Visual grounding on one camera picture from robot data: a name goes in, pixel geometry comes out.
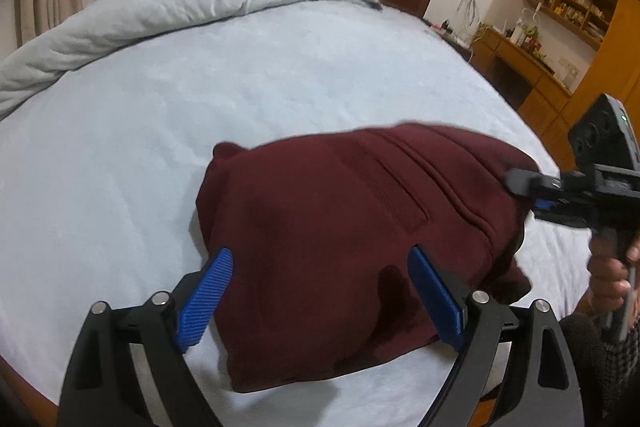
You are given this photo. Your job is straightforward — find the bed with light blue sheet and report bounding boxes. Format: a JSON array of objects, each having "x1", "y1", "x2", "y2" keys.
[{"x1": 0, "y1": 0, "x2": 568, "y2": 410}]

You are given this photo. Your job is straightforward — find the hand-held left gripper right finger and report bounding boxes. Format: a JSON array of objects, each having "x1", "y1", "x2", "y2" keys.
[{"x1": 407, "y1": 245, "x2": 586, "y2": 427}]

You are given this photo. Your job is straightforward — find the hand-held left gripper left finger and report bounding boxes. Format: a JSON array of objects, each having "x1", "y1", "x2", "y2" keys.
[{"x1": 56, "y1": 248, "x2": 234, "y2": 427}]

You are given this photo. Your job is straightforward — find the person's right hand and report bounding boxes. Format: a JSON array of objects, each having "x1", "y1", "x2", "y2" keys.
[{"x1": 586, "y1": 242, "x2": 640, "y2": 317}]

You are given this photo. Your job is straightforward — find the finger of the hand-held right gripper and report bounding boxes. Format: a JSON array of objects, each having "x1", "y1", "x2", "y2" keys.
[
  {"x1": 530, "y1": 199, "x2": 593, "y2": 229},
  {"x1": 504, "y1": 168, "x2": 593, "y2": 204}
]

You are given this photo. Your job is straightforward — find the maroon pants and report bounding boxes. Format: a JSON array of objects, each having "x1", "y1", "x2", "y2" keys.
[{"x1": 194, "y1": 122, "x2": 545, "y2": 394}]

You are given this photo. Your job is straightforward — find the wooden nightstand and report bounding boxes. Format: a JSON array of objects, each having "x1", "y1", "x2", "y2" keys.
[{"x1": 424, "y1": 18, "x2": 477, "y2": 64}]

